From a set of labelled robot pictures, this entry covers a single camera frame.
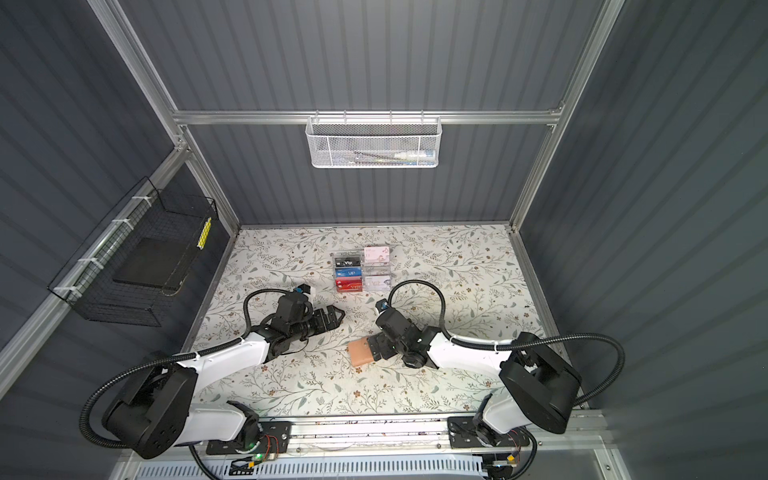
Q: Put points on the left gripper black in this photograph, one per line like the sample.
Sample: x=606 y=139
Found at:
x=333 y=321

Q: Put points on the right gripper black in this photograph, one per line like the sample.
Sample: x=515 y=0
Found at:
x=381 y=338

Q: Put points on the pink leather card wallet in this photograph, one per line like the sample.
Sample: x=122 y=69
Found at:
x=361 y=352

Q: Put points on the clear acrylic card display stand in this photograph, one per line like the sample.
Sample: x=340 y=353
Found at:
x=366 y=270

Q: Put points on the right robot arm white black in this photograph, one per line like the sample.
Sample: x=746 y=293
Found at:
x=539 y=386

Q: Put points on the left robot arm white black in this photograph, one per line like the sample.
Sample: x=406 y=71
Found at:
x=153 y=407

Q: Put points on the blue VIP card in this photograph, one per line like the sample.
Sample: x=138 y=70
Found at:
x=348 y=272

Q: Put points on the white VIP diamond card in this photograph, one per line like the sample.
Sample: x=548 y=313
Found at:
x=377 y=283

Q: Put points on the black VIP card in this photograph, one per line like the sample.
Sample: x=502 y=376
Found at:
x=347 y=261

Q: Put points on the pink VIP card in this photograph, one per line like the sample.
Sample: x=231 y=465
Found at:
x=376 y=255

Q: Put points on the white vented panel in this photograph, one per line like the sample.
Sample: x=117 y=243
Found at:
x=362 y=467

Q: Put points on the yellow tag on basket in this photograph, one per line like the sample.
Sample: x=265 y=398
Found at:
x=204 y=233

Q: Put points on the black pad in basket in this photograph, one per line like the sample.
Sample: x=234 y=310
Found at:
x=157 y=263

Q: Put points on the pens in white basket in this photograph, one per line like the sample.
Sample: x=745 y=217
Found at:
x=407 y=158

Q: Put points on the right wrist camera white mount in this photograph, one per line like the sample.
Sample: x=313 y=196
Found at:
x=382 y=305

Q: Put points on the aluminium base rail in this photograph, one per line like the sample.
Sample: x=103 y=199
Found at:
x=411 y=434

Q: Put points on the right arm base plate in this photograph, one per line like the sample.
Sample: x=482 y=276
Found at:
x=465 y=434

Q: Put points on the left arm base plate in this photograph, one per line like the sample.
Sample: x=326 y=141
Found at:
x=266 y=437

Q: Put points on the white wire mesh basket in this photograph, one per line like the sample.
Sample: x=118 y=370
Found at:
x=331 y=145

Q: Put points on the black wire basket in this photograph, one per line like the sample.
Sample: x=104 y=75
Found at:
x=86 y=282

